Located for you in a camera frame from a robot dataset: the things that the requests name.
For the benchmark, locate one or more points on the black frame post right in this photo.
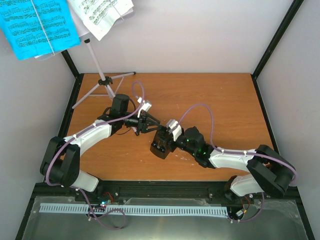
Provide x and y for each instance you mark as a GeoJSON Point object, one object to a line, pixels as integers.
{"type": "Point", "coordinates": [282, 28]}

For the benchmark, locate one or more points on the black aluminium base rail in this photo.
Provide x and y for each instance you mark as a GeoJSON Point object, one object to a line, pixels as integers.
{"type": "Point", "coordinates": [210, 191]}

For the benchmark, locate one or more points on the black metronome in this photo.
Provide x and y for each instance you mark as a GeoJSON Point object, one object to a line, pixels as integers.
{"type": "Point", "coordinates": [159, 144]}

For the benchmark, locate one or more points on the blue sheet music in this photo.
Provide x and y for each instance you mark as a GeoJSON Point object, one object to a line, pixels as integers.
{"type": "Point", "coordinates": [37, 27]}

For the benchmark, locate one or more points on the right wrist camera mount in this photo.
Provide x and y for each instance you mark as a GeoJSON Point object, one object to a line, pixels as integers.
{"type": "Point", "coordinates": [174, 128]}

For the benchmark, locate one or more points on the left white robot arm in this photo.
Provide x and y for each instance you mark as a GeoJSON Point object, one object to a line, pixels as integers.
{"type": "Point", "coordinates": [61, 162]}

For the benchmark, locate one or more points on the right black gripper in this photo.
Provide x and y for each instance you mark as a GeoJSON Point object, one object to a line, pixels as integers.
{"type": "Point", "coordinates": [172, 148]}

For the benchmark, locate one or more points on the white sheet music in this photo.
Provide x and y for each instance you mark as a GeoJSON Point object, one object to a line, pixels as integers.
{"type": "Point", "coordinates": [98, 16]}

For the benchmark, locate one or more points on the black frame post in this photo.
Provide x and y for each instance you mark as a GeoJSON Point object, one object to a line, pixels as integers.
{"type": "Point", "coordinates": [282, 28]}
{"type": "Point", "coordinates": [78, 77]}

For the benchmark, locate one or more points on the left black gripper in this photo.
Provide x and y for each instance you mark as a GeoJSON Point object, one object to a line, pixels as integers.
{"type": "Point", "coordinates": [143, 127]}

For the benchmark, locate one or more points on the black frame post left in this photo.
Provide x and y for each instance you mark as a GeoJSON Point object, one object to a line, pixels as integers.
{"type": "Point", "coordinates": [78, 77]}

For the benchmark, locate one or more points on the light blue cable duct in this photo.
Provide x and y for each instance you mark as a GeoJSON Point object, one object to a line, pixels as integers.
{"type": "Point", "coordinates": [136, 210]}

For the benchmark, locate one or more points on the green led circuit board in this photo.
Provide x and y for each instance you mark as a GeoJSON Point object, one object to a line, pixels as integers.
{"type": "Point", "coordinates": [103, 200]}

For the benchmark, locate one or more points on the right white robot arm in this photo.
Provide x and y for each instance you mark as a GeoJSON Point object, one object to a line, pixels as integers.
{"type": "Point", "coordinates": [267, 172]}

